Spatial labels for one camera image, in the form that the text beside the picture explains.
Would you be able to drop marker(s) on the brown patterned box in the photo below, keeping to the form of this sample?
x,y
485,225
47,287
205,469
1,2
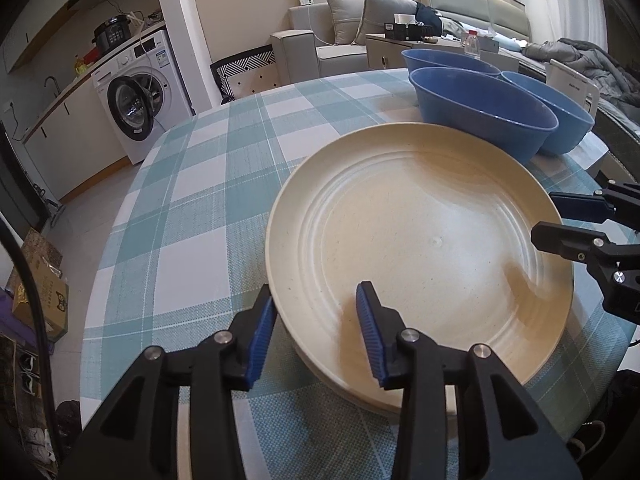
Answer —
x,y
40,252

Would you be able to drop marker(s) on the beige nightstand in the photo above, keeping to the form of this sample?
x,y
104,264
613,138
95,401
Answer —
x,y
385,55

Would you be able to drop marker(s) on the purple bag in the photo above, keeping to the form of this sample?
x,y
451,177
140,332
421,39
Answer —
x,y
12,305

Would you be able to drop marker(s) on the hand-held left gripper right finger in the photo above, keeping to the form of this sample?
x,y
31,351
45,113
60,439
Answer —
x,y
372,340

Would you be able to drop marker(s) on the black pressure cooker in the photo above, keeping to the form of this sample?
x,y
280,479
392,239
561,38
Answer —
x,y
114,35

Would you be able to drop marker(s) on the floor mop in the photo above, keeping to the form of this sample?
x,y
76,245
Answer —
x,y
56,210

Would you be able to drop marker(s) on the black organiser box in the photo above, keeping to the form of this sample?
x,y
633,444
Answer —
x,y
405,34

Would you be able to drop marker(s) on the white electric kettle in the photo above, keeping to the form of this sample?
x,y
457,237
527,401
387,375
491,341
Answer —
x,y
567,80

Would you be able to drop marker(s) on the shoe rack with shoes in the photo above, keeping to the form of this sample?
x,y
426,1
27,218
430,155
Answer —
x,y
27,385

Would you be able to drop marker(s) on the cream round plate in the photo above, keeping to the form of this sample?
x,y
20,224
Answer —
x,y
360,402
330,380
425,220

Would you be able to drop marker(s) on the yellow bottle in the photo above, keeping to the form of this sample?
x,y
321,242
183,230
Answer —
x,y
79,65

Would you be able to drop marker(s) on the red container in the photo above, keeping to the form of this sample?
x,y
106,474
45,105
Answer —
x,y
91,56

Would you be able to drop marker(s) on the clear water bottle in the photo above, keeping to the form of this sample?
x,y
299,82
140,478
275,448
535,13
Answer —
x,y
472,46

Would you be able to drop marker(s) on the blue bowl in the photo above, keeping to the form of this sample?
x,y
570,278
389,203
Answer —
x,y
565,125
480,130
435,60

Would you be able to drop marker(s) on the white kitchen counter cabinet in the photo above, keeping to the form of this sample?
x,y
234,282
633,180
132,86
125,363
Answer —
x,y
75,150

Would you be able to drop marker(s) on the dark glass door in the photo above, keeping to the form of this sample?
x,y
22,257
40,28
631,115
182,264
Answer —
x,y
20,185

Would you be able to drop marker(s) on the dark jacket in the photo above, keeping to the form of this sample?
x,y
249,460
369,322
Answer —
x,y
427,15

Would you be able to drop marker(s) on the grey sofa cushion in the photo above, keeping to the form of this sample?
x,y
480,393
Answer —
x,y
385,15
345,17

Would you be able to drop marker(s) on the grey tissue box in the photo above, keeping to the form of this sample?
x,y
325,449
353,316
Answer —
x,y
489,45

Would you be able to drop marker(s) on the kitchen faucet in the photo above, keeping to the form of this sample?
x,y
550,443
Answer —
x,y
56,89

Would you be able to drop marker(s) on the yellow print cardboard box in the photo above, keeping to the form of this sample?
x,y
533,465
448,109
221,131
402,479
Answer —
x,y
52,305

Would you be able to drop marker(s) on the white wall cabinets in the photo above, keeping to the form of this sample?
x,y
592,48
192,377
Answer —
x,y
45,25

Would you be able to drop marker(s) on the white washing machine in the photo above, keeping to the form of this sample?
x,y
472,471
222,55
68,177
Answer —
x,y
172,85

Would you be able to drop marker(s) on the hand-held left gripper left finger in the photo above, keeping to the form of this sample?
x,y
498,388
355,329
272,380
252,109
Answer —
x,y
260,340

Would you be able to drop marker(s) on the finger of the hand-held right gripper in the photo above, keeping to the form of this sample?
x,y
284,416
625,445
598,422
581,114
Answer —
x,y
565,240
580,206

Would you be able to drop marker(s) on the upholstered bed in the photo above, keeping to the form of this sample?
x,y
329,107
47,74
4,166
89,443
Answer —
x,y
500,10

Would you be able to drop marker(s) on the beige sofa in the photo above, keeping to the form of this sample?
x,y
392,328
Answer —
x,y
300,55

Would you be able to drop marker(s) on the grey duvet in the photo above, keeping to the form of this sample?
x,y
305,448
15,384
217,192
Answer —
x,y
575,55

